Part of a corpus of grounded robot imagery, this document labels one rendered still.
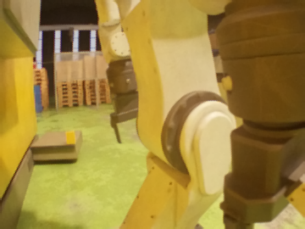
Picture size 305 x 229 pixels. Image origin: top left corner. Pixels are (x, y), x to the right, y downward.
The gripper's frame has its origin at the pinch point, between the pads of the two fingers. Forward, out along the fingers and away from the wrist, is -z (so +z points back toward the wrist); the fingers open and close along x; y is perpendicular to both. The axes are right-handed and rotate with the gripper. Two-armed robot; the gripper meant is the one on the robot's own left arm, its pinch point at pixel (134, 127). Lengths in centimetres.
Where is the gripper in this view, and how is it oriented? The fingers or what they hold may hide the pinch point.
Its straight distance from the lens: 56.2
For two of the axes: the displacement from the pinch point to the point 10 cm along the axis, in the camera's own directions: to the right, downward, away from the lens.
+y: -4.0, -1.4, 9.1
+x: 8.9, -2.8, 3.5
